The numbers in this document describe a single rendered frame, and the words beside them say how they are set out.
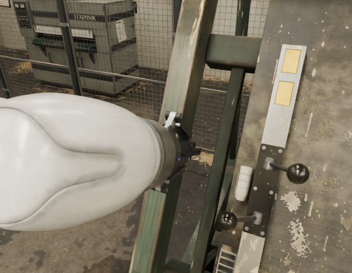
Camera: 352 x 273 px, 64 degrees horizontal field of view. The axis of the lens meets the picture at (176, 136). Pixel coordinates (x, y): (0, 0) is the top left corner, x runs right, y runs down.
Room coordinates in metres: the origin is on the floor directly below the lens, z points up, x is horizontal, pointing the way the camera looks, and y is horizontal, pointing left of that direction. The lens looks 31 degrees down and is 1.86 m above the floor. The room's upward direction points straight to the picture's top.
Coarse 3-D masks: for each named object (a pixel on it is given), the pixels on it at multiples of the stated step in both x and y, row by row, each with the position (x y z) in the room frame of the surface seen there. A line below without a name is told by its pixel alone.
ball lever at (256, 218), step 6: (222, 216) 0.37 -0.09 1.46; (228, 216) 0.37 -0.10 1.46; (234, 216) 0.38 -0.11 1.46; (246, 216) 0.41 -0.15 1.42; (252, 216) 0.42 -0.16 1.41; (258, 216) 0.42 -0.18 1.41; (222, 222) 0.37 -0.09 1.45; (228, 222) 0.36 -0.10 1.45; (234, 222) 0.37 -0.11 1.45; (252, 222) 0.42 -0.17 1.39; (258, 222) 0.42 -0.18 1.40; (222, 228) 0.36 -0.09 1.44; (228, 228) 0.36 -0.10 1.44; (234, 228) 0.36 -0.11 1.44
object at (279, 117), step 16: (288, 48) 0.61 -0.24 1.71; (304, 48) 0.60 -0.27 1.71; (288, 80) 0.58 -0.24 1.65; (272, 96) 0.57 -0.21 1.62; (272, 112) 0.55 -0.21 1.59; (288, 112) 0.54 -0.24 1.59; (272, 128) 0.53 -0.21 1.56; (288, 128) 0.52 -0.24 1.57; (272, 144) 0.51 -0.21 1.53; (240, 240) 0.42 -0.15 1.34; (256, 240) 0.41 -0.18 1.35; (240, 256) 0.40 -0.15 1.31; (256, 256) 0.39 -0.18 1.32; (240, 272) 0.38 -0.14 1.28; (256, 272) 0.37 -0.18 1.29
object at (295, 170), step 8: (264, 160) 0.49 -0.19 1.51; (272, 160) 0.48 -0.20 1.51; (264, 168) 0.48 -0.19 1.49; (272, 168) 0.47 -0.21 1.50; (280, 168) 0.44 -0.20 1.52; (288, 168) 0.40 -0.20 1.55; (296, 168) 0.39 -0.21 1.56; (304, 168) 0.39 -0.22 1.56; (288, 176) 0.39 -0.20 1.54; (296, 176) 0.38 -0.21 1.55; (304, 176) 0.38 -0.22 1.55
